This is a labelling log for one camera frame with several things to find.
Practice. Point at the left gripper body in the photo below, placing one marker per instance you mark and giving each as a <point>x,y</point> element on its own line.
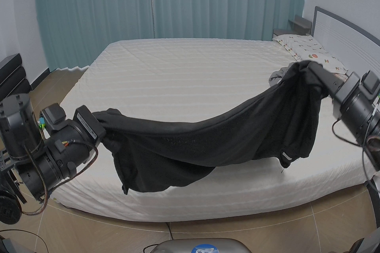
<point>74,151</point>

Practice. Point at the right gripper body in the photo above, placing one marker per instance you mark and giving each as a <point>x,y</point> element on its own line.
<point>356,109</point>

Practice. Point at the black T-shirt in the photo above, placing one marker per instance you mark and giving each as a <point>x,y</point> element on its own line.
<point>193,142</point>

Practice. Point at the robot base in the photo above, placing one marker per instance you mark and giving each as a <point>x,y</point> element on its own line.
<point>178,247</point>

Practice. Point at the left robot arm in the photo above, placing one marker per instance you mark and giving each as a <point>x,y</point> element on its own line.
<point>17,121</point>

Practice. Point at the pile of clothes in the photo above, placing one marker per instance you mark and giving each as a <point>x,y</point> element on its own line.
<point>277,75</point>

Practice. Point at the bed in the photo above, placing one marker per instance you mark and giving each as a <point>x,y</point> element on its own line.
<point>178,76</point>

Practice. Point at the white printed pillow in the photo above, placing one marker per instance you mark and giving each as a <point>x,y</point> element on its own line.
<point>311,51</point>

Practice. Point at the black chest of drawers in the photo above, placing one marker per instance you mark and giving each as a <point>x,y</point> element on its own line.
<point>12,76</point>

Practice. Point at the grey bedside table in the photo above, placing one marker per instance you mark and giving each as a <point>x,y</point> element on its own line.
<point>297,27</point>

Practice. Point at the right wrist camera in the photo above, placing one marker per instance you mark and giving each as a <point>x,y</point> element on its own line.
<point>371,82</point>

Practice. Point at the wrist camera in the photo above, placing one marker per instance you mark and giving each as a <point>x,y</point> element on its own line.
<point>371,82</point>
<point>55,116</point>

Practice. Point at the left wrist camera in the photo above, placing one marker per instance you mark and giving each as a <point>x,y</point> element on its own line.
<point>55,116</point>

